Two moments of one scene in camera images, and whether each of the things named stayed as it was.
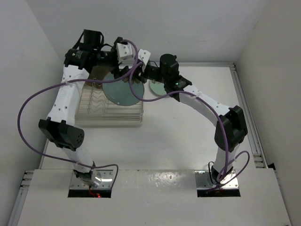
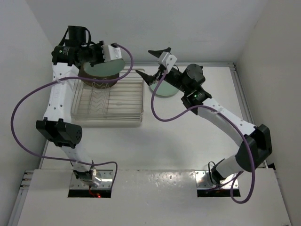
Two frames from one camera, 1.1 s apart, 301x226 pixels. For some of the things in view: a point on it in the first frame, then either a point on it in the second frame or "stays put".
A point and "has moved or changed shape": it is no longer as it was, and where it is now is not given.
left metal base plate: [106, 176] stays put
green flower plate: [119, 92] has moved or changed shape
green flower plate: [157, 88] stays put
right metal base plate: [203, 180] stays put
